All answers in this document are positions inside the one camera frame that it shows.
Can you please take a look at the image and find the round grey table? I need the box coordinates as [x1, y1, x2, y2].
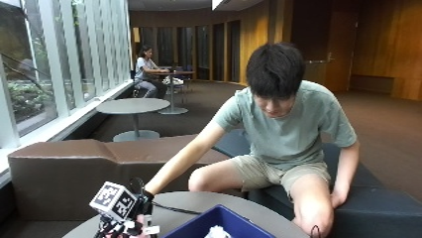
[94, 97, 171, 143]

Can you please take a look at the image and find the round table with brown top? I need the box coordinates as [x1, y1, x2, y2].
[150, 69, 197, 116]

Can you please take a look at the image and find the the person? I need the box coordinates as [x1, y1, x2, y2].
[143, 42, 360, 238]

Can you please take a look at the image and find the black cable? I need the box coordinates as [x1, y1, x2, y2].
[150, 201, 205, 216]

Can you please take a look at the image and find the blue box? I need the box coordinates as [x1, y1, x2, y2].
[162, 203, 277, 238]

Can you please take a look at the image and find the dark blue sofa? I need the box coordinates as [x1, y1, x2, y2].
[211, 128, 422, 238]

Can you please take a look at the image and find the blue chair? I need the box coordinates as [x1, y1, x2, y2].
[174, 65, 195, 92]

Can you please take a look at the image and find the white bag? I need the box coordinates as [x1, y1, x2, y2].
[162, 76, 185, 87]

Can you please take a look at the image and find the small white glove camera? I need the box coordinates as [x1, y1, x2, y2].
[142, 214, 161, 236]

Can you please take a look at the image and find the white marker cube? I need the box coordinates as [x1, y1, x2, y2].
[88, 180, 138, 222]

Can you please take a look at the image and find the white crumpled object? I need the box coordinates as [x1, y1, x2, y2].
[203, 225, 233, 238]

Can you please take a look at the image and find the brown sofa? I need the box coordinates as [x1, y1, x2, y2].
[6, 133, 247, 222]

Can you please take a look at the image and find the metal door handle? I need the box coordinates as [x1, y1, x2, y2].
[306, 52, 336, 64]

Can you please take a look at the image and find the wooden door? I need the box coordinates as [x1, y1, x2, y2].
[323, 9, 360, 93]

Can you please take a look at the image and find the white window frame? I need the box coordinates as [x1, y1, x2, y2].
[0, 0, 133, 150]

